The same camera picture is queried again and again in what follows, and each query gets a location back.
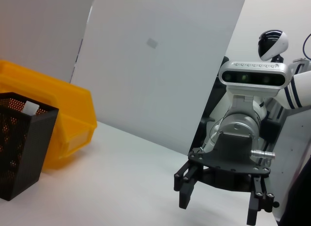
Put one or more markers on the white black robot head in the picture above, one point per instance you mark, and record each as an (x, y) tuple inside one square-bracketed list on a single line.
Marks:
[(274, 43)]

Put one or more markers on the yellow plastic storage bin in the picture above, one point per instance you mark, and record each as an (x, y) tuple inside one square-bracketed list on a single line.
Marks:
[(73, 109)]

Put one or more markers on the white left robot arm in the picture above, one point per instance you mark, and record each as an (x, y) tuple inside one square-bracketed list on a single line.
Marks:
[(298, 90)]

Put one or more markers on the person in dark clothes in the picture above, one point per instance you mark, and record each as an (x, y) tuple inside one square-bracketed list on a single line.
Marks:
[(298, 199)]

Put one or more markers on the white partition board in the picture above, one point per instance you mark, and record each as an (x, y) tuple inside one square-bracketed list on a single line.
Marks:
[(158, 90)]

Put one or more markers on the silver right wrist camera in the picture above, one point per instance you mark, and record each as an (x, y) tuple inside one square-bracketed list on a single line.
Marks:
[(255, 77)]

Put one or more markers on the black mesh pen holder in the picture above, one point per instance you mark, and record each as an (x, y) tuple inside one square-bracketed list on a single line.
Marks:
[(19, 150)]

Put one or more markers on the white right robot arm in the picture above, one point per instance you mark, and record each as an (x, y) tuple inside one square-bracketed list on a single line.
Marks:
[(243, 124)]

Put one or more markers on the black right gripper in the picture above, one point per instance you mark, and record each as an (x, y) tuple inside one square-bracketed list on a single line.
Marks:
[(230, 167)]

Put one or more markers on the green utility knife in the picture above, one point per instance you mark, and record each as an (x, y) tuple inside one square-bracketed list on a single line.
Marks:
[(30, 109)]

